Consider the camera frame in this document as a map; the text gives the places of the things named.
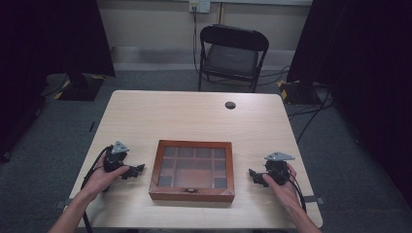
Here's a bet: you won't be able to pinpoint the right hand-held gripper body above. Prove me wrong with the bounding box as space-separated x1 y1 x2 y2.
263 150 296 186

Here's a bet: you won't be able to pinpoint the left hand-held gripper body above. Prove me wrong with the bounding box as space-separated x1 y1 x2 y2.
102 140 131 174

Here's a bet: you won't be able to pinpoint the wooden box with glass lid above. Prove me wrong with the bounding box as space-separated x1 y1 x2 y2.
148 139 236 204

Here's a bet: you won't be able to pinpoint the person's left hand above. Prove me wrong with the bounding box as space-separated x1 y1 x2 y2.
81 151 130 199

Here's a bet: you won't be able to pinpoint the person's right hand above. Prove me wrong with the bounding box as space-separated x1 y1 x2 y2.
261 163 303 213

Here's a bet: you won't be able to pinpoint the black yellow striped stand base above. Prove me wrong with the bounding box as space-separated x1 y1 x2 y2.
276 79 325 106
41 72 107 103

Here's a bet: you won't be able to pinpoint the black folding chair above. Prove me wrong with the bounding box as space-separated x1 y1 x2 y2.
197 23 270 94

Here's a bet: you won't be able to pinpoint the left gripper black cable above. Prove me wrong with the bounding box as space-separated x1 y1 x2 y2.
80 145 115 233

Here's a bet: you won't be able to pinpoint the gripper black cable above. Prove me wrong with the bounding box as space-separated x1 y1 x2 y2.
287 171 308 214
80 145 115 233

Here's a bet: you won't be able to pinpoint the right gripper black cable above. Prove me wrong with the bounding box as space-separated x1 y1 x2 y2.
287 171 308 214

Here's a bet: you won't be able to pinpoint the black floor cables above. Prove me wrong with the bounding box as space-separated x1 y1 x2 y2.
258 64 338 144

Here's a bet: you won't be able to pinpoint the black wall cable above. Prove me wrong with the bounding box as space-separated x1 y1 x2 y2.
191 6 200 76

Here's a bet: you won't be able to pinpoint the white wall socket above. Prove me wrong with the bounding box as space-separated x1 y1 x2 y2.
189 0 212 15

